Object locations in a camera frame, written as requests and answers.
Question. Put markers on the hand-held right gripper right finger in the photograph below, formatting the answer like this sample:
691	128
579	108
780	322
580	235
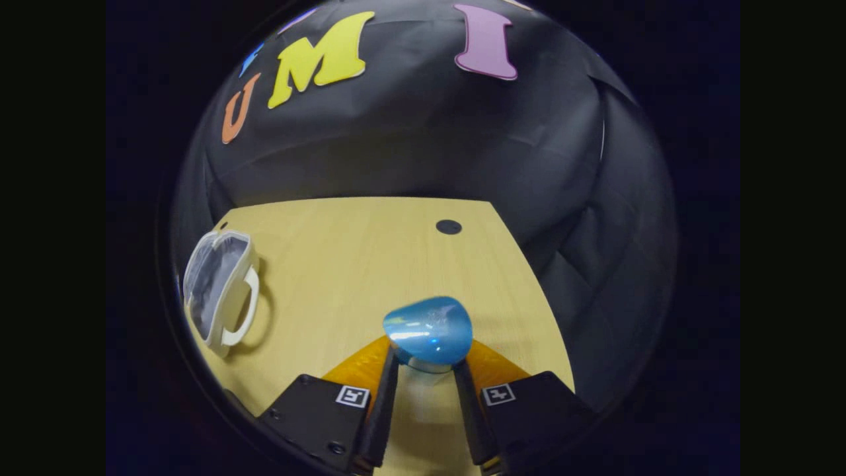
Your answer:
542	410

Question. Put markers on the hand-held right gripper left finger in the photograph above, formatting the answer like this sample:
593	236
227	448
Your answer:
317	410

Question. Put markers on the blue cap skin care bottle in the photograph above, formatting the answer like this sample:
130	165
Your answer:
429	327

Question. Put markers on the white suitcase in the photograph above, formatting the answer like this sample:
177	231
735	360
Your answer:
215	284

